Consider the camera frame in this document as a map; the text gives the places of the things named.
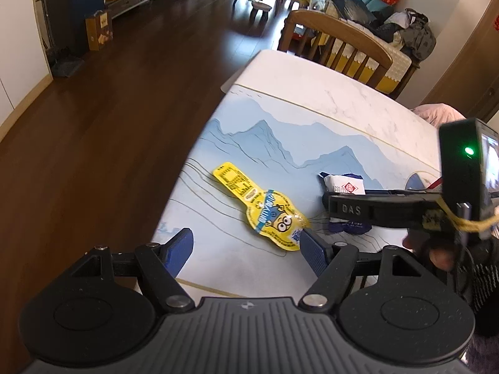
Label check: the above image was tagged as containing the blue mountain print table mat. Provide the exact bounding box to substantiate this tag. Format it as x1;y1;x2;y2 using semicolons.
150;84;445;299

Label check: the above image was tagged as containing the wooden door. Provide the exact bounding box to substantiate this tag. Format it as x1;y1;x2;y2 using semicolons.
423;0;499;125

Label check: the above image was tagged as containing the wooden dining chair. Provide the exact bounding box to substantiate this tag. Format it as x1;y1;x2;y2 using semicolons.
278;9;394;88

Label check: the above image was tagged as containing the person's right hand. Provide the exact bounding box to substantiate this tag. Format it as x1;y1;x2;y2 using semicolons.
403;228;460;272

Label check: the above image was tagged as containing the pink padded cushion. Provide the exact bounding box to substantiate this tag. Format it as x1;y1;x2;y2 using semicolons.
413;103;466;129

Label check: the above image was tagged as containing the brown gift bag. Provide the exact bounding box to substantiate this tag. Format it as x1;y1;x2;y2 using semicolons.
85;10;114;51

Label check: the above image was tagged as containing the pile of dark clothes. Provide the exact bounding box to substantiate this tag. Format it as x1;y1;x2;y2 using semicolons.
390;8;437;61

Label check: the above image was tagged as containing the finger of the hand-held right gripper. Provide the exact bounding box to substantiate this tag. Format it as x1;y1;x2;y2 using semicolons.
322;192;340;222

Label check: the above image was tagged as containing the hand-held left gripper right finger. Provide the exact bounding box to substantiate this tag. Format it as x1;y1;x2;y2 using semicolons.
298;229;419;313

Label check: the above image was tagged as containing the dark blue sofa cushion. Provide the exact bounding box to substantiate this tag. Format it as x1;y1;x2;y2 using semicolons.
335;0;377;24

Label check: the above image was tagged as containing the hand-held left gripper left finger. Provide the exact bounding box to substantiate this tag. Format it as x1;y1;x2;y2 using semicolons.
72;228;195;313

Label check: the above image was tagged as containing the white packet with red logo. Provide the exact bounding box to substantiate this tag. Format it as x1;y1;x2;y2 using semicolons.
317;171;369;235

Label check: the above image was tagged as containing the yellow cord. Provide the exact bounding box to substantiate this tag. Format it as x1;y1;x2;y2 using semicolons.
425;199;499;235

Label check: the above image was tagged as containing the dark side cabinet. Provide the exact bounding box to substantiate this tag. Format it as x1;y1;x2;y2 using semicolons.
41;0;108;57

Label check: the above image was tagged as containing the small round dark stool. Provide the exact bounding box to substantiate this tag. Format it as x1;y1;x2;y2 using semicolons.
249;0;274;22

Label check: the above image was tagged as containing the yellow cartoon jelly pouch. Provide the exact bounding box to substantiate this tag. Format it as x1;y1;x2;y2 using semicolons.
212;162;311;251

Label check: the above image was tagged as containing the person's right forearm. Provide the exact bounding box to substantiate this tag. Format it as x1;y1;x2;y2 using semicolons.
458;237;499;338

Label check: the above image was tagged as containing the sofa with yellow white cover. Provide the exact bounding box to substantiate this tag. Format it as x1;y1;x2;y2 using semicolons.
312;0;419;94

